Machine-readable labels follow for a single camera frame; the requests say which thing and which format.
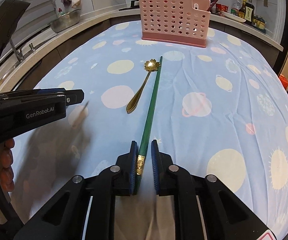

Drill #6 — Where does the cluster of small seasoning jars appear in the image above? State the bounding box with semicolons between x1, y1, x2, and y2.
253;15;267;31

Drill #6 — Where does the pink perforated utensil holder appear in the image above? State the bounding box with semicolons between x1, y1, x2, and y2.
137;0;212;48

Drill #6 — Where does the person's left hand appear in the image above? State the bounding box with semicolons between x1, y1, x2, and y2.
0;139;16;193

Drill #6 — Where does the gold flower spoon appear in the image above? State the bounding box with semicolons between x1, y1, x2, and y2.
126;59;162;114

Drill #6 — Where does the blue planet print tablecloth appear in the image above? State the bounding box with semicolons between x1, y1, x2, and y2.
9;20;288;240

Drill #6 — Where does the metal faucet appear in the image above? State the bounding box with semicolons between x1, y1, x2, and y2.
9;39;24;63

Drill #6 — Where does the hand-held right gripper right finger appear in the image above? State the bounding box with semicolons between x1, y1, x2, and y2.
151;139;272;240

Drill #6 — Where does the slim dark sauce bottle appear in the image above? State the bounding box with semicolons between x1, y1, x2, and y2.
239;0;247;18

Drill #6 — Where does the green chopstick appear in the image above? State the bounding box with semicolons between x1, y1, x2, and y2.
134;56;164;196

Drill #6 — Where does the white plate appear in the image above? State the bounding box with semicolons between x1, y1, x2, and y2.
220;10;247;23

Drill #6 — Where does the red plastic bag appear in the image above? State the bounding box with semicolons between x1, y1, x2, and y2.
278;74;288;91

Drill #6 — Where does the large dark sauce bottle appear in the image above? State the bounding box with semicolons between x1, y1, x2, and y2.
244;0;256;26

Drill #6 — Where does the clear bottle with yellow cap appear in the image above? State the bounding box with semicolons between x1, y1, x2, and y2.
231;0;242;16

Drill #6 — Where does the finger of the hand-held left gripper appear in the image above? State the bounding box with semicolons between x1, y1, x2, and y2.
0;87;68;100
64;89;85;105

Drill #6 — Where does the metal basin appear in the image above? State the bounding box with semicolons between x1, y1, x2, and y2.
49;9;81;33

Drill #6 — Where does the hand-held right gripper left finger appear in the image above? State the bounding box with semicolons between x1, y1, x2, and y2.
14;140;138;240

